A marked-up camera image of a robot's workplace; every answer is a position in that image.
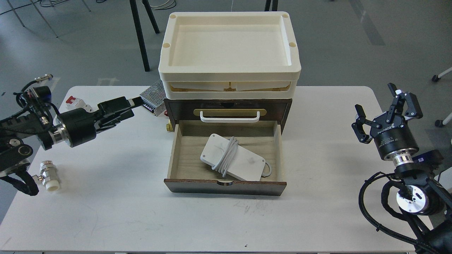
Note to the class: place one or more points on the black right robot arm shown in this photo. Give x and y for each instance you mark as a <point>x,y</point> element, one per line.
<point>411,193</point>

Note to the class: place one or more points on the white charger with cable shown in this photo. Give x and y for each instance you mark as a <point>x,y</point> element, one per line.
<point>227,157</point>

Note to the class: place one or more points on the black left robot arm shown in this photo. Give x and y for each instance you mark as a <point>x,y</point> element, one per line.
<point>39,117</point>

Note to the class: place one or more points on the brass fitting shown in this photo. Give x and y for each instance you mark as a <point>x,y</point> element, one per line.
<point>169,126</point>

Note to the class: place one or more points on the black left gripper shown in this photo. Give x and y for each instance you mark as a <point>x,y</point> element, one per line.
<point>79,126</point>

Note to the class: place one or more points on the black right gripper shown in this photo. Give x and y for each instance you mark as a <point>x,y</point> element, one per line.
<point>394,134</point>

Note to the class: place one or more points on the open wooden drawer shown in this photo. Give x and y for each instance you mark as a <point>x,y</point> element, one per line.
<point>188,174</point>

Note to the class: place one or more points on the metal white pipe valve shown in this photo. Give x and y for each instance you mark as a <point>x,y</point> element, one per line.
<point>48,176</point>

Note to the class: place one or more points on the cream plastic stacked tray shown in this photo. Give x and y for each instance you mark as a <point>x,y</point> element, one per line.
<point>229,55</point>

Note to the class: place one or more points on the metal mesh power supply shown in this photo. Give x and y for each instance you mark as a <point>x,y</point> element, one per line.
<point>153,98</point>

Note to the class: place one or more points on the white red circuit breaker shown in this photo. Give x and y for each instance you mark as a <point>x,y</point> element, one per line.
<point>74,103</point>

